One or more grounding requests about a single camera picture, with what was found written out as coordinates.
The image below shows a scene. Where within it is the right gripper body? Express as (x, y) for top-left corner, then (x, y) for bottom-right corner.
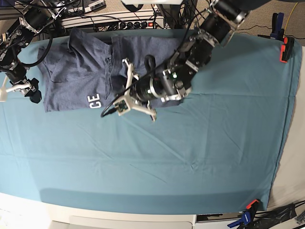
(0, 76), (35, 96)

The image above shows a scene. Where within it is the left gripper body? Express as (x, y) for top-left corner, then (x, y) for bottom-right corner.
(113, 58), (157, 122)

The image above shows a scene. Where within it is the blue-grey T-shirt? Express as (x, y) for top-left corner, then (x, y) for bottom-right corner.
(38, 28), (181, 112)

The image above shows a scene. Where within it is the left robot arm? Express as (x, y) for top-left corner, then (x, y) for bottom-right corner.
(101, 0), (250, 121)

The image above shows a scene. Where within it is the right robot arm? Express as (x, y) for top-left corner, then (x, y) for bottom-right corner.
(0, 0), (72, 104)

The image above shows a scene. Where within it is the teal table cloth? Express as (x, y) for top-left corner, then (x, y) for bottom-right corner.
(0, 34), (303, 215)

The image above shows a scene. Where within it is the orange black clamp bottom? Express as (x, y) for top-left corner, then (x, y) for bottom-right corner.
(246, 199), (261, 212)

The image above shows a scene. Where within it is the orange black clamp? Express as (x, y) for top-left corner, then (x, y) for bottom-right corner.
(279, 37), (295, 63)
(246, 199), (261, 212)

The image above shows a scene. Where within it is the blue clamp bottom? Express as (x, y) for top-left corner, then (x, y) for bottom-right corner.
(227, 211), (252, 228)

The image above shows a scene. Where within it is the blue clamp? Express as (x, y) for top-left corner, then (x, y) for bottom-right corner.
(270, 12), (285, 41)
(227, 211), (252, 228)

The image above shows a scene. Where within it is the blue clamp top right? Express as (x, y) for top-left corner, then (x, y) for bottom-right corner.
(270, 12), (285, 41)

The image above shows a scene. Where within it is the orange black clamp top right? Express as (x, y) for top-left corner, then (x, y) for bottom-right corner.
(279, 37), (295, 63)

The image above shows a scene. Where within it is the black plastic bag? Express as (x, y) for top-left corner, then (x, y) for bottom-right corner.
(251, 203), (304, 229)

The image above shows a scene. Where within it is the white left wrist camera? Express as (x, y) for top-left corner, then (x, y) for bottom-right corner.
(114, 100), (131, 116)

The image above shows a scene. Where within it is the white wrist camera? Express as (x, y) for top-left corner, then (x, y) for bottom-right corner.
(0, 87), (8, 103)
(114, 100), (131, 116)

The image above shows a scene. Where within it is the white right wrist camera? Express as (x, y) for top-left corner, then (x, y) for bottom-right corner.
(0, 87), (8, 103)

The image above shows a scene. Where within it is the black power strip red switch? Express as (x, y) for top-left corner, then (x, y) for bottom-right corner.
(105, 18), (164, 31)

